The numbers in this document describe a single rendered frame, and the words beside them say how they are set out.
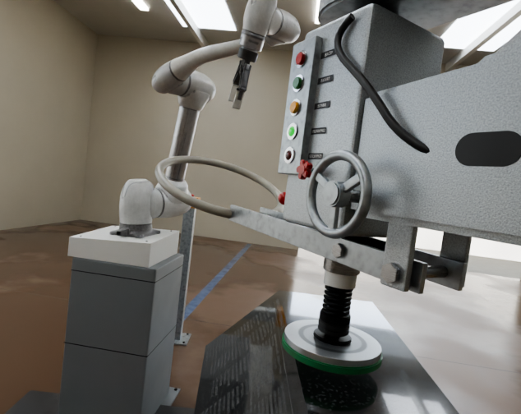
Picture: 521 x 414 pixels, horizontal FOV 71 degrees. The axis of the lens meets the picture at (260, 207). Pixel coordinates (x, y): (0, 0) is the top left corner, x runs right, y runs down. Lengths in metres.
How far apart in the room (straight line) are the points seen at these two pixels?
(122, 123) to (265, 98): 3.13
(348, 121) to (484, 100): 0.24
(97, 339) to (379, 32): 1.67
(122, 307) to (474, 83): 1.60
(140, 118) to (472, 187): 8.11
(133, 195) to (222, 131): 6.12
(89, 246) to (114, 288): 0.22
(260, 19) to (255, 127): 6.37
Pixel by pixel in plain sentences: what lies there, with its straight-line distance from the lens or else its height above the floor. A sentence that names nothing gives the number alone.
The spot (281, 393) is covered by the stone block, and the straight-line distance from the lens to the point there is 0.83.
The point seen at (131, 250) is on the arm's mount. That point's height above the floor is 0.87.
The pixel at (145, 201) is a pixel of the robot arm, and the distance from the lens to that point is 1.86.
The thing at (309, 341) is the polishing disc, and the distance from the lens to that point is 0.84.
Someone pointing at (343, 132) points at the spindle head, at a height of 1.34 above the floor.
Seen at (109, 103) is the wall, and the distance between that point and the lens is 8.82.
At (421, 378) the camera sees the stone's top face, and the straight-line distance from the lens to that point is 0.95.
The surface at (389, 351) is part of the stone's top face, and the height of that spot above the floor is 0.85.
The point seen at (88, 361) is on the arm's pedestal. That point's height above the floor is 0.33.
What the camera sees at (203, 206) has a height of 1.14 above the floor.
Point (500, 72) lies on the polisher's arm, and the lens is 0.58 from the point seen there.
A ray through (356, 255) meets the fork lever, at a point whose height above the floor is 1.12.
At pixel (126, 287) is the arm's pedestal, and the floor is 0.70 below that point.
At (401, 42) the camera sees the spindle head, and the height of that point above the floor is 1.52.
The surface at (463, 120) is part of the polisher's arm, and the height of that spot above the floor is 1.34.
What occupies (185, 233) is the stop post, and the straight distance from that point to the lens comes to 2.76.
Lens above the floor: 1.22
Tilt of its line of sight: 3 degrees down
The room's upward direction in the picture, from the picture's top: 7 degrees clockwise
